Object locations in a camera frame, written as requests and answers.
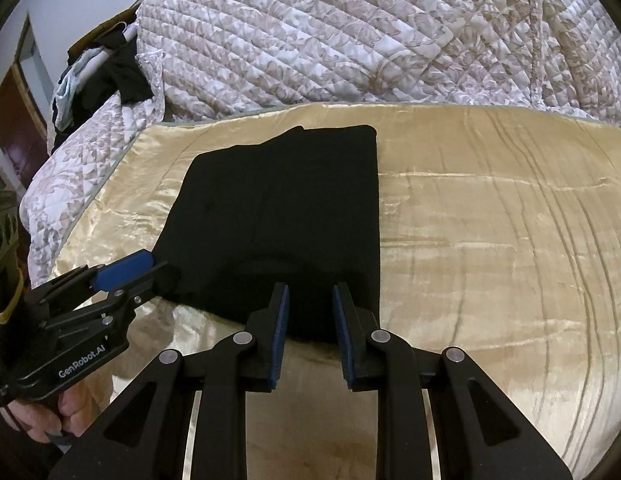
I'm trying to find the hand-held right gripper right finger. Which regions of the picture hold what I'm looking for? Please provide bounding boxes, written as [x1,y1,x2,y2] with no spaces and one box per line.
[332,282,567,480]

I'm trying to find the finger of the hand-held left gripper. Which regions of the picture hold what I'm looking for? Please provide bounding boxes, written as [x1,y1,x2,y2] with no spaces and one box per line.
[26,251,156,307]
[39,260,182,343]

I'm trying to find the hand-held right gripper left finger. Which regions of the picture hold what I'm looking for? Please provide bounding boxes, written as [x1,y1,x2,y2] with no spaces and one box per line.
[49,282,291,480]

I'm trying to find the black pants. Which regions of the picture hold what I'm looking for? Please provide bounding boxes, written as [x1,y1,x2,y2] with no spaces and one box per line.
[158,124,382,348]

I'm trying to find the person's left hand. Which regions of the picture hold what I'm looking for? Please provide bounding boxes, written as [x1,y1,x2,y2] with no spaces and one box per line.
[0,382,100,445]

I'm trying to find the olive green box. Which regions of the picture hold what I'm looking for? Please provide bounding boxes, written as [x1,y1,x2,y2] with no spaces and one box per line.
[0,189,20,262]

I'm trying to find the golden satin blanket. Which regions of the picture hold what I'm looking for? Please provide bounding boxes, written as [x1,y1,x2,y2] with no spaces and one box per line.
[55,102,621,480]

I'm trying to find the brown wooden door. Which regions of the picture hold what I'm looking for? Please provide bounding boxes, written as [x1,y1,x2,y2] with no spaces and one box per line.
[0,64,50,183]

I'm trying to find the light blue cloth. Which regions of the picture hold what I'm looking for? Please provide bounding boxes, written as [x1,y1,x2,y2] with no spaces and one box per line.
[53,50,110,132]

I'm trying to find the brown wooden headboard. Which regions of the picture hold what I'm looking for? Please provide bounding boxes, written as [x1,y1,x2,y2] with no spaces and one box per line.
[67,7,141,57]

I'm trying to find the floral quilted blanket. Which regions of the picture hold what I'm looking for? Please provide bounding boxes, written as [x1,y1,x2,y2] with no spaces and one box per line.
[19,0,621,286]

